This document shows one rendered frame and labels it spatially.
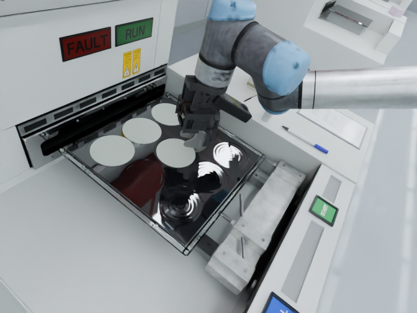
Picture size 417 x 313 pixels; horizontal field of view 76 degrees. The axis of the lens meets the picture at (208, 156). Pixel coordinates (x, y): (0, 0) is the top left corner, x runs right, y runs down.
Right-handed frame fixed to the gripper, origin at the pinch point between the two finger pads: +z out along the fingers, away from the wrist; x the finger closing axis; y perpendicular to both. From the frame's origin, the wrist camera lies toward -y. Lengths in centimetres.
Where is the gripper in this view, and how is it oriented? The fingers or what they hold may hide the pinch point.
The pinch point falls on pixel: (199, 147)
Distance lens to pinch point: 68.7
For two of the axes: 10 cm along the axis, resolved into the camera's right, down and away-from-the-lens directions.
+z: -2.5, 6.7, 7.0
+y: -9.2, 0.6, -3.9
